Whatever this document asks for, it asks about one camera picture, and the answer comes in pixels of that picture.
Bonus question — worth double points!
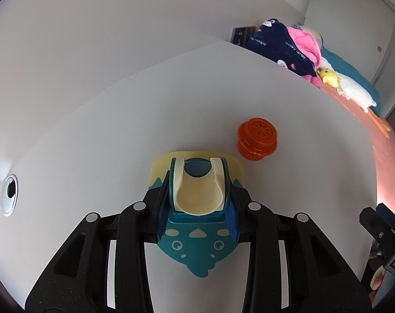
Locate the silver desk cable grommet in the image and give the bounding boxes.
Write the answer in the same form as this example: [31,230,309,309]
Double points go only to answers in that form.
[1,175,18,216]

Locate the person's right hand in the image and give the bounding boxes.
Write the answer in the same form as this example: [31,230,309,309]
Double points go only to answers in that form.
[369,265,386,290]

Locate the teal blanket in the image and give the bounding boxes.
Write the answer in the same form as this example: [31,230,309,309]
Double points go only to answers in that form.
[320,47,379,101]

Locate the white door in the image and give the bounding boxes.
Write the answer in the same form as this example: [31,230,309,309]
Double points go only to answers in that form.
[370,19,395,86]

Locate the bed with pink sheet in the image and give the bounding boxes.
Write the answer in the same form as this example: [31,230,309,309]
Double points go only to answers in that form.
[315,78,395,211]

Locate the navy printed blanket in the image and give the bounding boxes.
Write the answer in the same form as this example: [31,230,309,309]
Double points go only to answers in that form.
[249,20,319,78]

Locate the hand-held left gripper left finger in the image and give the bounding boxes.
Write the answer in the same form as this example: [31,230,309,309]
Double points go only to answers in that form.
[25,170,171,313]

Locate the white goose plush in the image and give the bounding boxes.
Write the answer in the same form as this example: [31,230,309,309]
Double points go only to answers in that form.
[335,74,392,133]

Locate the orange ribbed plastic stopper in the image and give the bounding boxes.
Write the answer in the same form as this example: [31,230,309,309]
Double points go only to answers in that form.
[238,117,279,161]

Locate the teal and cream wall holder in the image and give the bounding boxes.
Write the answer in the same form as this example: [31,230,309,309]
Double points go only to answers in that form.
[149,150,245,279]

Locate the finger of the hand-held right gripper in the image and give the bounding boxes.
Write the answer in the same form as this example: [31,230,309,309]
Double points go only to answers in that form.
[359,203,395,255]

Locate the yellow duck plush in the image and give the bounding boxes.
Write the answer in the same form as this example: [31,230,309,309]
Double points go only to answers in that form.
[317,67,339,89]

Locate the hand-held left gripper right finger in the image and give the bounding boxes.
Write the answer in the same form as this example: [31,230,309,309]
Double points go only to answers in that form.
[222,160,371,313]

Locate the pink fleece cloth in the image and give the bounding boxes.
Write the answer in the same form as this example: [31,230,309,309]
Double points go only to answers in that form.
[288,27,322,70]

